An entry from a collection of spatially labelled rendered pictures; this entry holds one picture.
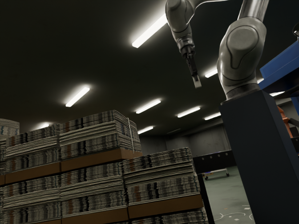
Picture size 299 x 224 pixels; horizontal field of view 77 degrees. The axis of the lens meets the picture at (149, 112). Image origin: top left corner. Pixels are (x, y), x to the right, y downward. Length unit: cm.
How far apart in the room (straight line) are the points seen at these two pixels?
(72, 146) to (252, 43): 84
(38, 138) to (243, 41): 98
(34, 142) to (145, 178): 57
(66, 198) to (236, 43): 92
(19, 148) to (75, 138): 30
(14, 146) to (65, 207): 41
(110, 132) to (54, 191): 35
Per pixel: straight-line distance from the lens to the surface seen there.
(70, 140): 94
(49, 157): 100
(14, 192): 111
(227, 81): 98
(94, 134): 88
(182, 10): 101
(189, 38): 113
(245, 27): 83
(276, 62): 273
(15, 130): 167
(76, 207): 93
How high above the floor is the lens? 77
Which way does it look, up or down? 17 degrees up
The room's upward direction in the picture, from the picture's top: 11 degrees counter-clockwise
